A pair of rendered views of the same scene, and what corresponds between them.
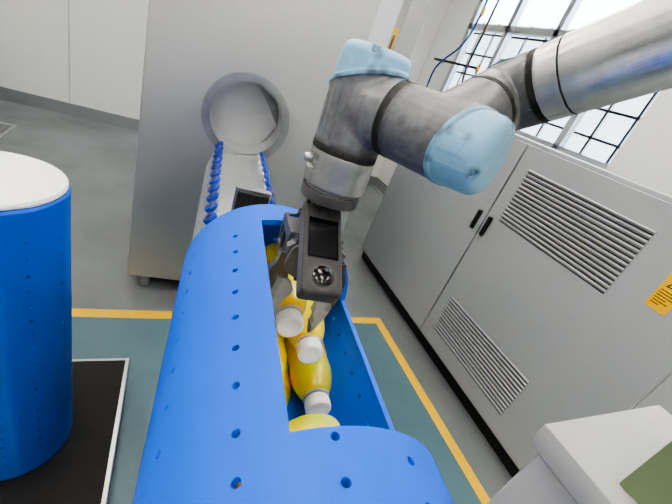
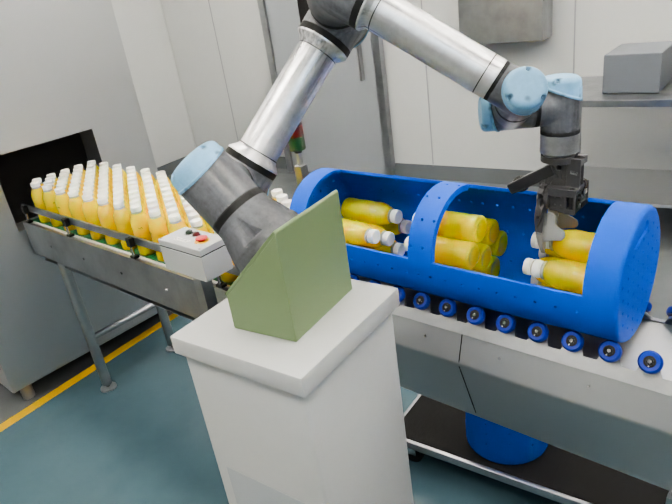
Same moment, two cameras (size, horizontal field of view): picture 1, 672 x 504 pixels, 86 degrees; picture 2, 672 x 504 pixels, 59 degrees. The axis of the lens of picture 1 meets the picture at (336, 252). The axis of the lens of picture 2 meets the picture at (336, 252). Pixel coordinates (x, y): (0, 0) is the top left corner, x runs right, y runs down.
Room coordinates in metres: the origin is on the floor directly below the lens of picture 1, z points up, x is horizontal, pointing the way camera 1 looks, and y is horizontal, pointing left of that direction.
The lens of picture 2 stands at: (1.30, -0.83, 1.71)
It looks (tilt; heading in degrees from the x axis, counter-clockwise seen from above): 24 degrees down; 158
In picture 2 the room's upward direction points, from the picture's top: 9 degrees counter-clockwise
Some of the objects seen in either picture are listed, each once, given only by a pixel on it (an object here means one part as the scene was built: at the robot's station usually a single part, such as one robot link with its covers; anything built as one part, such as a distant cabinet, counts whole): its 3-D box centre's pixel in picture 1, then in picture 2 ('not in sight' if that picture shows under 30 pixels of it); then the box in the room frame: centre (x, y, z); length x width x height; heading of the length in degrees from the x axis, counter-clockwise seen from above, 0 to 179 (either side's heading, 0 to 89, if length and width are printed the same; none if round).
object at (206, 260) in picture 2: not in sight; (195, 253); (-0.34, -0.61, 1.05); 0.20 x 0.10 x 0.10; 24
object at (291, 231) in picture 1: (315, 229); (561, 182); (0.42, 0.03, 1.28); 0.09 x 0.08 x 0.12; 24
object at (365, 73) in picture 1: (362, 104); (559, 104); (0.41, 0.03, 1.44); 0.09 x 0.08 x 0.11; 60
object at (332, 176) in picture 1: (335, 171); (560, 143); (0.41, 0.04, 1.36); 0.08 x 0.08 x 0.05
